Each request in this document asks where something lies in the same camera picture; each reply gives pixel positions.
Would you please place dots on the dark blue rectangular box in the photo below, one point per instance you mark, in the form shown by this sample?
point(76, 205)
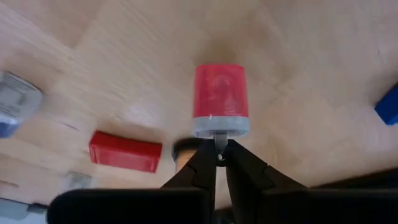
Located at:
point(388, 107)

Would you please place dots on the blue wall charger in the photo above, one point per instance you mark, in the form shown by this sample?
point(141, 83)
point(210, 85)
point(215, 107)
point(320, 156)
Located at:
point(12, 209)

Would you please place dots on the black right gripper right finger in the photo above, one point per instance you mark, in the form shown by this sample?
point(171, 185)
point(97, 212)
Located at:
point(280, 205)

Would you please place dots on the orange sand hourglass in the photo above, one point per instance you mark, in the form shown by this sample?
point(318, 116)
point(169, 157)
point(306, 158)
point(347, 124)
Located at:
point(183, 158)

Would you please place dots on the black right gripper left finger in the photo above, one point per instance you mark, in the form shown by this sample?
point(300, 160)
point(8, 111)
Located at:
point(186, 205)

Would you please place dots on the purple wall charger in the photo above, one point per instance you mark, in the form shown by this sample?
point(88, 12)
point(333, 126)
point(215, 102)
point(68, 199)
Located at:
point(18, 99)

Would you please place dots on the red rectangular box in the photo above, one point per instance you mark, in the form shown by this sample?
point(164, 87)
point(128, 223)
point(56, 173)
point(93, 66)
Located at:
point(124, 152)

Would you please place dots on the pink wall charger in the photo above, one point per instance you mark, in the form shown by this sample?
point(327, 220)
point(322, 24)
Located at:
point(220, 93)

